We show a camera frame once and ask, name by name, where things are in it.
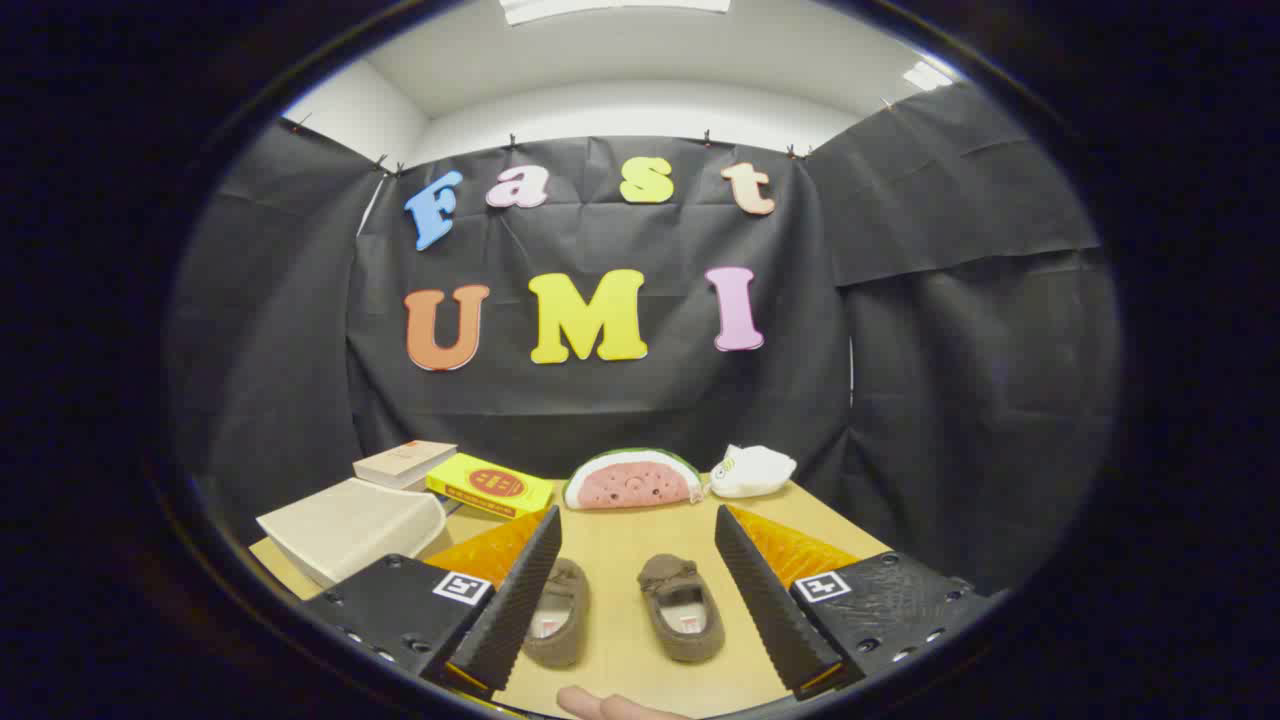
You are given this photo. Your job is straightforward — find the watermelon slice plush toy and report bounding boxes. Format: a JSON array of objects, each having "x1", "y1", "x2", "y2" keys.
[{"x1": 563, "y1": 448, "x2": 705, "y2": 511}]

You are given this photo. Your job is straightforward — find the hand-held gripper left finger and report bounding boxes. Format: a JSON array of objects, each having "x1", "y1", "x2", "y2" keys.
[{"x1": 300, "y1": 505, "x2": 564, "y2": 698}]

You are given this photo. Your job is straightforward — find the black backdrop cloth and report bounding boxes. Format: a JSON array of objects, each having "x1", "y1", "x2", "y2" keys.
[{"x1": 165, "y1": 82, "x2": 1121, "y2": 591}]

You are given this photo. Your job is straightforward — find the beige book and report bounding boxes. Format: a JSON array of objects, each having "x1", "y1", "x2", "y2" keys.
[{"x1": 352, "y1": 440, "x2": 459, "y2": 492}]

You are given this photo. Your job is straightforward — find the yellow book with red circle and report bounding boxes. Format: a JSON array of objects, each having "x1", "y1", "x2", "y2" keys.
[{"x1": 426, "y1": 453, "x2": 555, "y2": 519}]

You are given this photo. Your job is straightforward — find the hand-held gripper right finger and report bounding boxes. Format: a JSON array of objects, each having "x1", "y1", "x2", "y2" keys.
[{"x1": 714, "y1": 504, "x2": 1001, "y2": 701}]

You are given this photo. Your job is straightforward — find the cream fabric storage box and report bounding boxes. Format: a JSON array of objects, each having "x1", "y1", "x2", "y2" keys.
[{"x1": 256, "y1": 478, "x2": 448, "y2": 589}]

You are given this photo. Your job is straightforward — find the white plush toy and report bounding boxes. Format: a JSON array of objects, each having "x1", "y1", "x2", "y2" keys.
[{"x1": 708, "y1": 444, "x2": 798, "y2": 499}]

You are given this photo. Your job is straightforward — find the brown moccasin shoe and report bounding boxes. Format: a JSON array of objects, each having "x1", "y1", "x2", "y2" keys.
[
  {"x1": 522, "y1": 558, "x2": 591, "y2": 669},
  {"x1": 637, "y1": 553, "x2": 726, "y2": 663}
]

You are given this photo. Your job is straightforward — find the long ceiling light panel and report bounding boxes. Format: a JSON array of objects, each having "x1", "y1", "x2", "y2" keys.
[{"x1": 500, "y1": 0, "x2": 732, "y2": 26}]

